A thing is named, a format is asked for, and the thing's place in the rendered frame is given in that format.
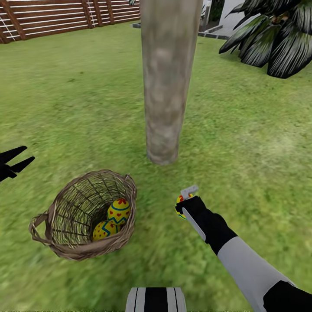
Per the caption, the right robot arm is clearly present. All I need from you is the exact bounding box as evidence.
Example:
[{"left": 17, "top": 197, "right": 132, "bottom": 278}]
[{"left": 175, "top": 185, "right": 312, "bottom": 312}]

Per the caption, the robot trunk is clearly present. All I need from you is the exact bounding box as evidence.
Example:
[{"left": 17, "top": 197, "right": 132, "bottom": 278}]
[{"left": 125, "top": 287, "right": 187, "bottom": 312}]

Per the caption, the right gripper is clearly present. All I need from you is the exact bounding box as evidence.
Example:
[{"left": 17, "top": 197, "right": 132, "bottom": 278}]
[{"left": 175, "top": 201, "right": 186, "bottom": 214}]

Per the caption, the easter egg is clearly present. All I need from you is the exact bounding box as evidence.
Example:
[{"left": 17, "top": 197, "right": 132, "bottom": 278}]
[
  {"left": 93, "top": 219, "right": 121, "bottom": 242},
  {"left": 176, "top": 194, "right": 195, "bottom": 220},
  {"left": 105, "top": 198, "right": 131, "bottom": 225}
]

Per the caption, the wicker basket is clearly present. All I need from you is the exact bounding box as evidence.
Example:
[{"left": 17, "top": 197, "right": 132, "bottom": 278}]
[{"left": 28, "top": 169, "right": 137, "bottom": 261}]

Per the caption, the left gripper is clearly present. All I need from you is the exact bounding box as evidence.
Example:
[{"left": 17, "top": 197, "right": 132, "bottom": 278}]
[{"left": 0, "top": 146, "right": 35, "bottom": 182}]

